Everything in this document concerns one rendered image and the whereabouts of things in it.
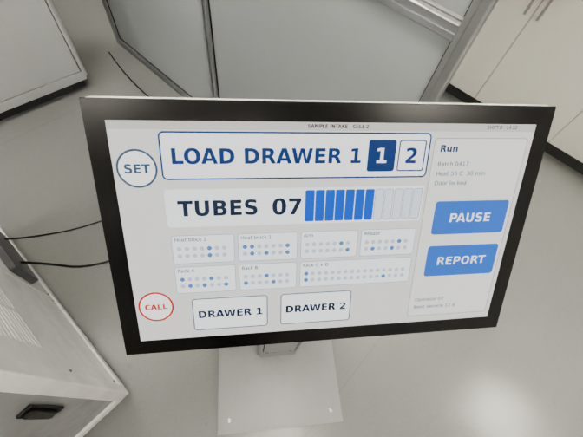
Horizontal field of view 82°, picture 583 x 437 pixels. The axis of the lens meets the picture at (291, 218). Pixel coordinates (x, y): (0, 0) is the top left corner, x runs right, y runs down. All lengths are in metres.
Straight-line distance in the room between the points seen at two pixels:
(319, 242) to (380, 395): 1.16
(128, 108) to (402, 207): 0.32
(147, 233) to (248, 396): 1.07
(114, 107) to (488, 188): 0.43
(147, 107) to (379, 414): 1.36
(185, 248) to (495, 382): 1.52
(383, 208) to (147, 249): 0.28
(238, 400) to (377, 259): 1.05
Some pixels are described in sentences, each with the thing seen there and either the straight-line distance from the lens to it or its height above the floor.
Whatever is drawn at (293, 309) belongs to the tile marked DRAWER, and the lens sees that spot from 0.45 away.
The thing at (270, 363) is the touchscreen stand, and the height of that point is 0.04.
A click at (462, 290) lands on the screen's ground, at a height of 1.01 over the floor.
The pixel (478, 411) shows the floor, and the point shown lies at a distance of 1.68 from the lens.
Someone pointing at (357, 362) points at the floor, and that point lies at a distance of 1.50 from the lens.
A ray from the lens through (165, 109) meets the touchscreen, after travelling 0.37.
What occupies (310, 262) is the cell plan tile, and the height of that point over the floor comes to 1.06.
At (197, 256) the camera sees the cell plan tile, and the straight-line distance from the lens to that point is 0.41.
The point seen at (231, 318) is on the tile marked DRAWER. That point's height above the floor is 1.00.
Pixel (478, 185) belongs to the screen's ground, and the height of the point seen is 1.13.
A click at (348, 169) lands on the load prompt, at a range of 0.39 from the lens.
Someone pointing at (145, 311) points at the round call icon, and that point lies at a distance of 0.46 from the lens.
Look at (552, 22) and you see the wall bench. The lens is 2.32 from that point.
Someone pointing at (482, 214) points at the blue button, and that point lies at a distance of 0.49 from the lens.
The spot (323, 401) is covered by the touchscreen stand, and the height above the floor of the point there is 0.03.
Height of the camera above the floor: 1.44
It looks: 59 degrees down
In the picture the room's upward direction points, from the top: 11 degrees clockwise
